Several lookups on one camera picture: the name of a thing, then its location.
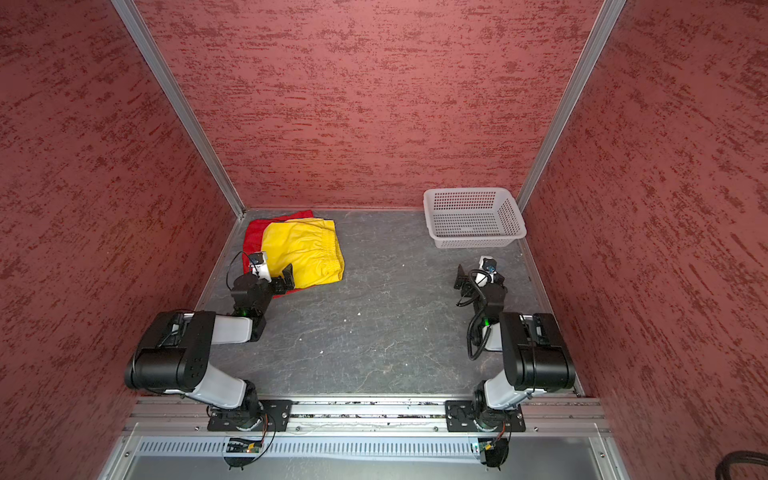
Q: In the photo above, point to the right corner aluminium post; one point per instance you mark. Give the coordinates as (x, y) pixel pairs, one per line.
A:
(602, 28)

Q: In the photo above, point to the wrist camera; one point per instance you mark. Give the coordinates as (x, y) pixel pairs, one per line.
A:
(489, 272)
(257, 265)

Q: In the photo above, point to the corner aluminium post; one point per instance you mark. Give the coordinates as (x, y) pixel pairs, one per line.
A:
(138, 30)
(602, 28)

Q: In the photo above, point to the yellow shorts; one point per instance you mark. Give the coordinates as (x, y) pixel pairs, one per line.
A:
(310, 245)

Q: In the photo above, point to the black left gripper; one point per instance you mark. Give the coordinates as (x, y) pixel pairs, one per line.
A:
(289, 285)

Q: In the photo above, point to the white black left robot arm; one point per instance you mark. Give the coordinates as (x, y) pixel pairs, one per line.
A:
(173, 355)

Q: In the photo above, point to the left small circuit board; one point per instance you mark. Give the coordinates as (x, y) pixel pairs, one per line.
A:
(240, 446)

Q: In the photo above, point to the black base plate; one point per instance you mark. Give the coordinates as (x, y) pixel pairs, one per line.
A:
(467, 416)
(270, 415)

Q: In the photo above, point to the aluminium front rail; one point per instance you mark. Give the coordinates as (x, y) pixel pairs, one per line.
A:
(369, 416)

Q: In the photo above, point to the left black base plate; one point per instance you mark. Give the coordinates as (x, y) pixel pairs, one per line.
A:
(270, 415)

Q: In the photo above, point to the left corner aluminium post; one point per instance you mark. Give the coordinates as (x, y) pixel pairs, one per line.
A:
(138, 30)

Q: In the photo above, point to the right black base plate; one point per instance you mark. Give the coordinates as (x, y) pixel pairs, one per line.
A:
(467, 416)

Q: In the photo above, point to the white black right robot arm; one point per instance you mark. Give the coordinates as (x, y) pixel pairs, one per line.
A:
(535, 358)

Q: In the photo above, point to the right small circuit board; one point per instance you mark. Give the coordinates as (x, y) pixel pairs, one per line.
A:
(485, 446)

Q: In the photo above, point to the red shorts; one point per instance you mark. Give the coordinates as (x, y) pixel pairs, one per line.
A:
(254, 233)

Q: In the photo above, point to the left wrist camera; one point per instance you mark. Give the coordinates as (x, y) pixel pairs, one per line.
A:
(257, 265)

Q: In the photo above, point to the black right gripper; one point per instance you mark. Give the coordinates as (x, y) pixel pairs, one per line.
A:
(460, 277)

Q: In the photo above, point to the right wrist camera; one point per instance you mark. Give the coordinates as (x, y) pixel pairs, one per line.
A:
(489, 272)

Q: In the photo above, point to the small circuit board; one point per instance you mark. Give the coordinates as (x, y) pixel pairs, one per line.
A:
(240, 446)
(485, 446)

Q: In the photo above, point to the white plastic laundry basket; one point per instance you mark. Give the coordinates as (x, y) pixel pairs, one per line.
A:
(459, 218)

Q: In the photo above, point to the white slotted cable duct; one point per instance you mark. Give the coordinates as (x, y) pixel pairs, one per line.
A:
(368, 448)

